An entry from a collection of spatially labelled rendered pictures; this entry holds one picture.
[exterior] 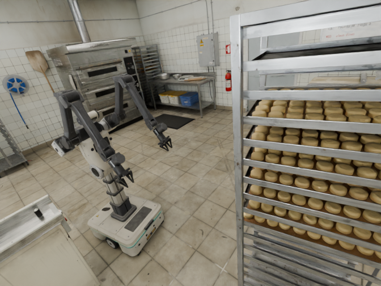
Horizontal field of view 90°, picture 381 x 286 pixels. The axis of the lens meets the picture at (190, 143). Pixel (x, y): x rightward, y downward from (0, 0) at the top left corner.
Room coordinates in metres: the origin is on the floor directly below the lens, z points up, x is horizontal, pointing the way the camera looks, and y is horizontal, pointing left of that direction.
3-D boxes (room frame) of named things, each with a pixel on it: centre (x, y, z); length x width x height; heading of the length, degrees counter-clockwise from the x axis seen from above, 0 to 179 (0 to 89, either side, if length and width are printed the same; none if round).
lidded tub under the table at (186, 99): (5.28, -0.17, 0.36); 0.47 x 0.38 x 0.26; 138
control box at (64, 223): (1.05, 1.03, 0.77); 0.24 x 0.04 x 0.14; 46
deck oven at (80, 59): (5.04, 1.87, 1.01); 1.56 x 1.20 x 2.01; 136
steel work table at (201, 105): (5.48, 0.05, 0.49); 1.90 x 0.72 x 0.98; 46
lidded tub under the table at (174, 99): (5.59, 0.16, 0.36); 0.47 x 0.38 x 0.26; 136
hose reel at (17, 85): (4.27, 3.36, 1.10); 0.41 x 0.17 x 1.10; 136
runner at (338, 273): (0.81, -0.66, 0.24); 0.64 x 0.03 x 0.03; 58
